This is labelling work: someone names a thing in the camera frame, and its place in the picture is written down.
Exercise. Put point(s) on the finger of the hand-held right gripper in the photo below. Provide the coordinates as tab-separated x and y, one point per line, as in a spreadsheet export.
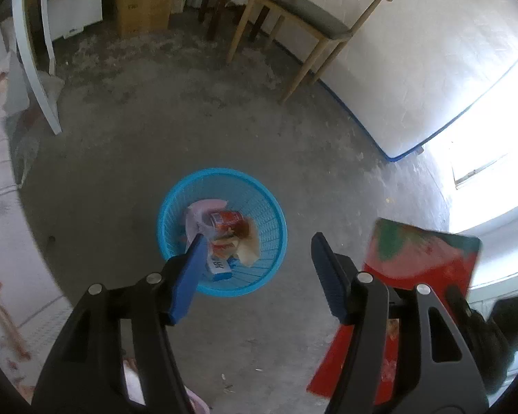
457	304

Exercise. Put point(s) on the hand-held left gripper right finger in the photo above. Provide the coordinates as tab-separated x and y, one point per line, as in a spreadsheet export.
328	280

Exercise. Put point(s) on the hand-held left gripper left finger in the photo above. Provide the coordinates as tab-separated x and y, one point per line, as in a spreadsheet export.
190	276

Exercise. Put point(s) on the red white snack packet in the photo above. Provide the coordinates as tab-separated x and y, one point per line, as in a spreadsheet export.
220	267

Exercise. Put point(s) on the red printed bag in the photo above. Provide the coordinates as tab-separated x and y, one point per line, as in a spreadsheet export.
414	263

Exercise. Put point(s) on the pink printed plastic bag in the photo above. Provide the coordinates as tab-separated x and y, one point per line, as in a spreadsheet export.
198	215

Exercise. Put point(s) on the brown paper bag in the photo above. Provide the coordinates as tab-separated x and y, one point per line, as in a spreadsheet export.
248	248

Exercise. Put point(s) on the red drink can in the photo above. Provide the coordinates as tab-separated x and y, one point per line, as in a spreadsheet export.
226	220

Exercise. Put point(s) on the blue plastic basket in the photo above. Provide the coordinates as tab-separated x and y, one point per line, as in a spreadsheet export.
259	207

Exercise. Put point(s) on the floral bed sheet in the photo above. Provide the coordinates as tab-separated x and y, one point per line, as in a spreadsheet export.
8	241

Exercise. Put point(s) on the white table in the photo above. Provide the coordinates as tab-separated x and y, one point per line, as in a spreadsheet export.
34	82

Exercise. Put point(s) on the wooden chair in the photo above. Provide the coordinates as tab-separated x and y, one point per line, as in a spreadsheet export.
311	11

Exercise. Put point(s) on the brown cardboard box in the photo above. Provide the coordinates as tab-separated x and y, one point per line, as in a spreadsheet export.
142	8

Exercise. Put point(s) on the white box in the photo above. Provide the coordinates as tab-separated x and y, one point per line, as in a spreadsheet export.
77	8

